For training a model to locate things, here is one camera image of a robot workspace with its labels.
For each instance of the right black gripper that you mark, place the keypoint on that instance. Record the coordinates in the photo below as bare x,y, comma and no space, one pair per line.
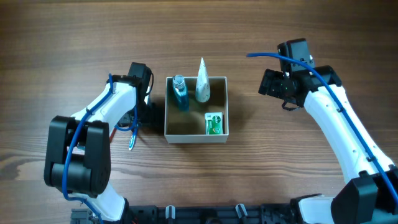
268,84

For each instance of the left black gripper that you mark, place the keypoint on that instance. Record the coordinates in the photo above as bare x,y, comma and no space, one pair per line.
152,114

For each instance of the blue white toothbrush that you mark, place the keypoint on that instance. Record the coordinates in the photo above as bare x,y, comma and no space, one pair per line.
132,140

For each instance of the blue mouthwash bottle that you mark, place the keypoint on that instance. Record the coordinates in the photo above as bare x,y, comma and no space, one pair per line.
181,92

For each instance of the teal red toothpaste tube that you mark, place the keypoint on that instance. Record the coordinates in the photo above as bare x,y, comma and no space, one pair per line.
112,135

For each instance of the white lotion tube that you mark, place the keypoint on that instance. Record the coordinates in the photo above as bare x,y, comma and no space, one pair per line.
202,91

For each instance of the green soap box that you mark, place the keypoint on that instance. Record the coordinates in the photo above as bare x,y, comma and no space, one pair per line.
214,123

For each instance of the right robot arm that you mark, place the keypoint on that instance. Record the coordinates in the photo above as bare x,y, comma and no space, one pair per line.
370,191

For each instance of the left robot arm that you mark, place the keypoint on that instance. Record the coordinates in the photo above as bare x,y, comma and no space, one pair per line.
78,156

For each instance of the white cardboard open box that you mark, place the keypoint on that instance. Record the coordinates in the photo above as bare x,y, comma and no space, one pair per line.
188,127

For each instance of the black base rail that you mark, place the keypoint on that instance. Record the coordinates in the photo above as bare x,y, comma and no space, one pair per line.
265,213

